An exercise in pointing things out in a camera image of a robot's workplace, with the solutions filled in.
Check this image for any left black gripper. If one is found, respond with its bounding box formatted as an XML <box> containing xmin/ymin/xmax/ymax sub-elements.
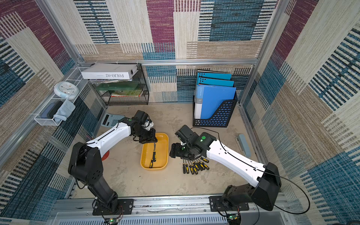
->
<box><xmin>133</xmin><ymin>127</ymin><xmax>158</xmax><ymax>143</ymax></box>

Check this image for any yellow storage tray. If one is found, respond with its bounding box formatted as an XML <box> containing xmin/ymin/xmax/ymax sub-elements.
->
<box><xmin>140</xmin><ymin>133</ymin><xmax>169</xmax><ymax>171</ymax></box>

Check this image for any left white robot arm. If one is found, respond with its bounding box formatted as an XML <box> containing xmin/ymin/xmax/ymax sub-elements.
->
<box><xmin>68</xmin><ymin>110</ymin><xmax>158</xmax><ymax>215</ymax></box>

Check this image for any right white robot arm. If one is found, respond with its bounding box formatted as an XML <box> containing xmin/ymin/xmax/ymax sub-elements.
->
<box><xmin>169</xmin><ymin>125</ymin><xmax>281</xmax><ymax>211</ymax></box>

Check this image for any pile of file tools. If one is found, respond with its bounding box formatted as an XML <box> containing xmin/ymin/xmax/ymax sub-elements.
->
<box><xmin>181</xmin><ymin>157</ymin><xmax>210</xmax><ymax>175</ymax></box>

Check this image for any black perforated file holder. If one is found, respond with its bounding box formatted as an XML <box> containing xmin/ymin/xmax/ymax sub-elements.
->
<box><xmin>192</xmin><ymin>94</ymin><xmax>238</xmax><ymax>128</ymax></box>

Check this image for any white folio box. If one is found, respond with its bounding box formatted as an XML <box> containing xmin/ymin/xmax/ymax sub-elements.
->
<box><xmin>81</xmin><ymin>63</ymin><xmax>138</xmax><ymax>80</ymax></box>

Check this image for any teal calculator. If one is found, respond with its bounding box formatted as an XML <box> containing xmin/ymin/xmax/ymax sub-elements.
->
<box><xmin>101</xmin><ymin>113</ymin><xmax>124</xmax><ymax>128</ymax></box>

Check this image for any red pen cup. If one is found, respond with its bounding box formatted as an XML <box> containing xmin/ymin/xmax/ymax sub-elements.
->
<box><xmin>101</xmin><ymin>151</ymin><xmax>110</xmax><ymax>161</ymax></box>

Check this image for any blue front folder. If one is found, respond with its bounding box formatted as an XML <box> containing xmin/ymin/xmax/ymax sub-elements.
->
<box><xmin>194</xmin><ymin>84</ymin><xmax>236</xmax><ymax>119</ymax></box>

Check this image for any green book on shelf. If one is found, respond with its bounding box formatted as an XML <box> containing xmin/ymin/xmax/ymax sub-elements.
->
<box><xmin>95</xmin><ymin>82</ymin><xmax>140</xmax><ymax>91</ymax></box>

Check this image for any teal middle folder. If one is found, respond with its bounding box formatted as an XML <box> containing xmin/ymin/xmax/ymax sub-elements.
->
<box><xmin>196</xmin><ymin>77</ymin><xmax>234</xmax><ymax>87</ymax></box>

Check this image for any teal folder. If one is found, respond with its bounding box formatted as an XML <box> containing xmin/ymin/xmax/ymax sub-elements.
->
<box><xmin>197</xmin><ymin>70</ymin><xmax>232</xmax><ymax>80</ymax></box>
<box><xmin>196</xmin><ymin>77</ymin><xmax>234</xmax><ymax>87</ymax></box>

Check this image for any teal rear folder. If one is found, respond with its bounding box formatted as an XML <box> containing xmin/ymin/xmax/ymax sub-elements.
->
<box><xmin>197</xmin><ymin>70</ymin><xmax>232</xmax><ymax>80</ymax></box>

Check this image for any light blue cloth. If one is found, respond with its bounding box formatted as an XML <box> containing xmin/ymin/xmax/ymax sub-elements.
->
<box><xmin>53</xmin><ymin>100</ymin><xmax>76</xmax><ymax>124</ymax></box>

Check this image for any white round clock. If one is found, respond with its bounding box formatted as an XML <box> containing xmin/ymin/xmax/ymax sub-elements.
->
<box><xmin>53</xmin><ymin>81</ymin><xmax>80</xmax><ymax>100</ymax></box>

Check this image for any dark phone in basket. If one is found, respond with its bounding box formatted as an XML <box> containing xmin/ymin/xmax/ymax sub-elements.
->
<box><xmin>40</xmin><ymin>101</ymin><xmax>63</xmax><ymax>119</ymax></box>

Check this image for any black wire shelf rack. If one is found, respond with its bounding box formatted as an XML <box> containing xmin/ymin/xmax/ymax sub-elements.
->
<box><xmin>89</xmin><ymin>64</ymin><xmax>150</xmax><ymax>106</ymax></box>

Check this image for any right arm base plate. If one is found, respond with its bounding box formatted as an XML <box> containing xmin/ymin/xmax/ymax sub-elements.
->
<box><xmin>208</xmin><ymin>196</ymin><xmax>249</xmax><ymax>212</ymax></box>

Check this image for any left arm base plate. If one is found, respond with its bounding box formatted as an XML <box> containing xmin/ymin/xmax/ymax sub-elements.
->
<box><xmin>92</xmin><ymin>199</ymin><xmax>134</xmax><ymax>216</ymax></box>

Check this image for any white wire wall basket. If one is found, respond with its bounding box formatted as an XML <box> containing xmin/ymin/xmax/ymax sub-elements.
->
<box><xmin>34</xmin><ymin>67</ymin><xmax>88</xmax><ymax>126</ymax></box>

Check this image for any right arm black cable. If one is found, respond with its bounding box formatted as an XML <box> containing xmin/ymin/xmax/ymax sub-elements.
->
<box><xmin>191</xmin><ymin>127</ymin><xmax>311</xmax><ymax>216</ymax></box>

